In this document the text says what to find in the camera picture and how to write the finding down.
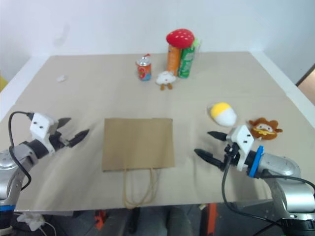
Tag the orange clamp under table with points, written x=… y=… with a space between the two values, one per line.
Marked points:
x=100 y=218

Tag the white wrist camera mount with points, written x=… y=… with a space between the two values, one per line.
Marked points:
x=243 y=140
x=40 y=125

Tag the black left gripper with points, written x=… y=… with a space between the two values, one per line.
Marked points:
x=57 y=141

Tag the small white crumpled scrap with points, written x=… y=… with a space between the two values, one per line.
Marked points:
x=61 y=78

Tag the brown monkey plush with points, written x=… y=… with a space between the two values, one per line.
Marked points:
x=264 y=129

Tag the red mushroom plush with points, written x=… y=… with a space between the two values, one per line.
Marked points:
x=180 y=37

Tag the green drink can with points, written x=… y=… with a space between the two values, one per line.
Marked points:
x=186 y=64

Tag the white sheep plush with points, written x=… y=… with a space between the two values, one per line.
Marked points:
x=166 y=78

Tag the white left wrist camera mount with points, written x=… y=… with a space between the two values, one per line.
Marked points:
x=40 y=125

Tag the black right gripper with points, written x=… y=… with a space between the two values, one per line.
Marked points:
x=232 y=153

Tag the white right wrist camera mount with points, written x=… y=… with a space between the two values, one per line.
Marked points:
x=243 y=140

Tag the black post under table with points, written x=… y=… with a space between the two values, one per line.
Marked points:
x=134 y=221

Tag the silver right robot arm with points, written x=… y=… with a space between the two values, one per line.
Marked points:
x=288 y=177

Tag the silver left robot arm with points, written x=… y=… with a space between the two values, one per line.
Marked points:
x=14 y=159

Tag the yellow and white egg plush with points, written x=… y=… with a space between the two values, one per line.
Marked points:
x=224 y=114

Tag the brown wooden board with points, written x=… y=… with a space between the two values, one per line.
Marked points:
x=307 y=83

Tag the white plastic part under table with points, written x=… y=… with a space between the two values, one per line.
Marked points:
x=30 y=220

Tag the beige table cloth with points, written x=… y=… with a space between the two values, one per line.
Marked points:
x=98 y=98

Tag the red soda can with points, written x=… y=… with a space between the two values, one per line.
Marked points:
x=144 y=70

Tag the orange drink can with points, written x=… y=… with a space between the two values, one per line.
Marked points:
x=173 y=60

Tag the green leafy thing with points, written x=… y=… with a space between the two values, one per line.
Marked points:
x=197 y=44

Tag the orange table leg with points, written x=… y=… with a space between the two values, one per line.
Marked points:
x=212 y=218

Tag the yellow object at wall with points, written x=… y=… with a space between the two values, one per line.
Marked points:
x=2 y=84

